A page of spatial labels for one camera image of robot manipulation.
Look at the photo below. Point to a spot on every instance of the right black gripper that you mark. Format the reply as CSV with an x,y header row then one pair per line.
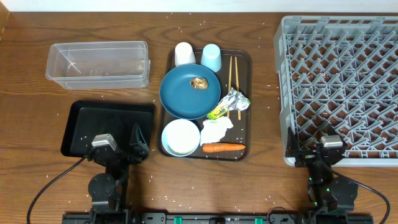
x,y
293,148

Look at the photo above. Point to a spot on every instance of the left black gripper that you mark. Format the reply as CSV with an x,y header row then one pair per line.
x,y
140,146

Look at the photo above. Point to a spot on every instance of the light blue bowl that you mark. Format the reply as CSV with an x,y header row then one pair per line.
x,y
180,137

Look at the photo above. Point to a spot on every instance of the dark blue plate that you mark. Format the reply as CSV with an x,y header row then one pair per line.
x,y
182,100

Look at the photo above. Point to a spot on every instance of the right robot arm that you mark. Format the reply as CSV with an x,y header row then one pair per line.
x,y
332,195

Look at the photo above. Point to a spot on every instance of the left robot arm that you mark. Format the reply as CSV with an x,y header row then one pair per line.
x,y
108,190

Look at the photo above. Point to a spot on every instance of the black waste tray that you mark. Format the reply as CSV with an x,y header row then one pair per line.
x,y
88,119

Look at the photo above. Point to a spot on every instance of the grey dishwasher rack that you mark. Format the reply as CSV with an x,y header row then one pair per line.
x,y
340,71

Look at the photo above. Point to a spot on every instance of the orange carrot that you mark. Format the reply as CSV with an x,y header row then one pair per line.
x,y
222,147

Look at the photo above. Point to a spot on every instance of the left wooden chopstick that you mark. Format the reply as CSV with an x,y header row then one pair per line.
x,y
229,78

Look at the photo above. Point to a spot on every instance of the wooden chopstick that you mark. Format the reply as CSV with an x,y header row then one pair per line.
x,y
237,82
229,78

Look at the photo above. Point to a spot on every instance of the foil snack wrapper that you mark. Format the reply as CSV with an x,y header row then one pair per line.
x,y
234,100

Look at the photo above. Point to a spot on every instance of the crumpled white tissue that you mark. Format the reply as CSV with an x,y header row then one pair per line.
x,y
214,130

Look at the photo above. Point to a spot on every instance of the clear plastic bin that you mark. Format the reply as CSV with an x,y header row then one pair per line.
x,y
99,65

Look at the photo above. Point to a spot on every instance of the right wooden chopstick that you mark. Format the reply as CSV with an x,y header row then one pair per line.
x,y
237,82

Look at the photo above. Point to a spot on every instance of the brown food scrap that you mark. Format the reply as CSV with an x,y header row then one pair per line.
x,y
199,83

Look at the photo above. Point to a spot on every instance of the white plastic cup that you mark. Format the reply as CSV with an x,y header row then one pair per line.
x,y
184,54

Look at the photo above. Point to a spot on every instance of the light blue plastic cup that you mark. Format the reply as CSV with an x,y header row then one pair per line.
x,y
211,57

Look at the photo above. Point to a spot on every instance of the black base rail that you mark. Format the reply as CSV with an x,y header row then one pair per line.
x,y
162,218

